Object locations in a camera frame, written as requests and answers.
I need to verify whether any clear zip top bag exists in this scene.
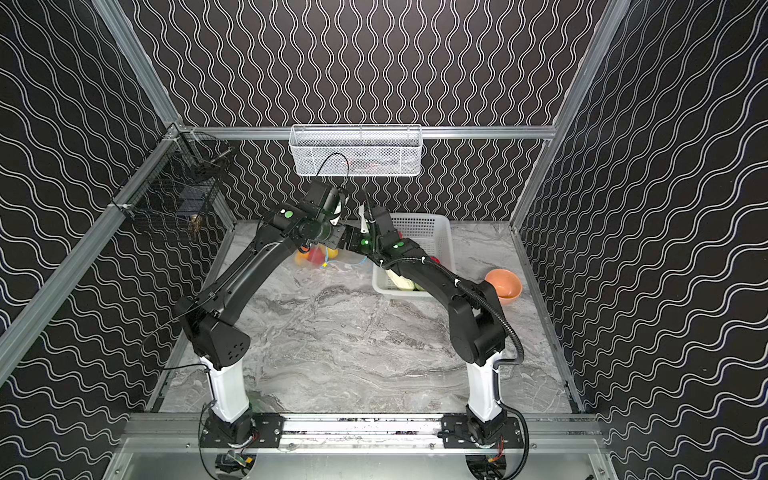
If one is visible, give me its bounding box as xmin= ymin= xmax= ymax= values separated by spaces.
xmin=287 ymin=221 xmax=373 ymax=269

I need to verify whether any red yellow mango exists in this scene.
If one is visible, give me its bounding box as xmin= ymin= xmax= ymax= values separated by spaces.
xmin=294 ymin=252 xmax=309 ymax=267

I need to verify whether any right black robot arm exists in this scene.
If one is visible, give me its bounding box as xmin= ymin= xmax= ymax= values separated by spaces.
xmin=329 ymin=208 xmax=525 ymax=436

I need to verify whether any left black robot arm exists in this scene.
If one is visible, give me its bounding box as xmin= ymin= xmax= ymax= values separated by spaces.
xmin=176 ymin=180 xmax=346 ymax=426

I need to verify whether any white daikon radish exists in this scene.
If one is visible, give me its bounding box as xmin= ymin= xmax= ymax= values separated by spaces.
xmin=386 ymin=270 xmax=416 ymax=291

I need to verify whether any white plastic basket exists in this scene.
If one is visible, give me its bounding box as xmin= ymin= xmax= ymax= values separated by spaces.
xmin=371 ymin=212 xmax=458 ymax=299

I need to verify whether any orange ceramic bowl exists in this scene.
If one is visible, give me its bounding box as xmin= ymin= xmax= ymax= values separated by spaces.
xmin=485 ymin=269 xmax=523 ymax=305

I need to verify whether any white mesh wall basket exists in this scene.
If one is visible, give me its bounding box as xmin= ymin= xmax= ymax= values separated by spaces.
xmin=289 ymin=124 xmax=424 ymax=177

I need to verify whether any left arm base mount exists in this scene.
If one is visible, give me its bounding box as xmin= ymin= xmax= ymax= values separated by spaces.
xmin=199 ymin=412 xmax=285 ymax=449

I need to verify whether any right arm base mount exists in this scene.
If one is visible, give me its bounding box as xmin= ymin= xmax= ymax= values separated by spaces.
xmin=437 ymin=411 xmax=524 ymax=449

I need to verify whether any aluminium front rail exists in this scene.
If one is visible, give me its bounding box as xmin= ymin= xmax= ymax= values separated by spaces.
xmin=120 ymin=413 xmax=603 ymax=455

